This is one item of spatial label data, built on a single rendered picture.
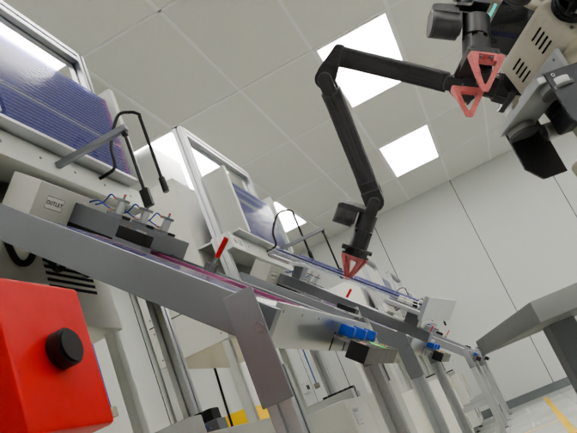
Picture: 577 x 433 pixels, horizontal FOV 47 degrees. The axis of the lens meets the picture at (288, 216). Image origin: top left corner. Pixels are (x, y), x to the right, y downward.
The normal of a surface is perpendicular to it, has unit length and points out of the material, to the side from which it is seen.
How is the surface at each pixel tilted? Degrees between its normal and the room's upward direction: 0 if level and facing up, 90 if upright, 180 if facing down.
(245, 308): 90
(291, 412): 90
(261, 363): 90
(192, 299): 90
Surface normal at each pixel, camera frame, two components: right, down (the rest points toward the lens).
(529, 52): -0.87, 0.44
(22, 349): 0.88, -0.44
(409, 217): -0.32, -0.20
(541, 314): -0.11, -0.29
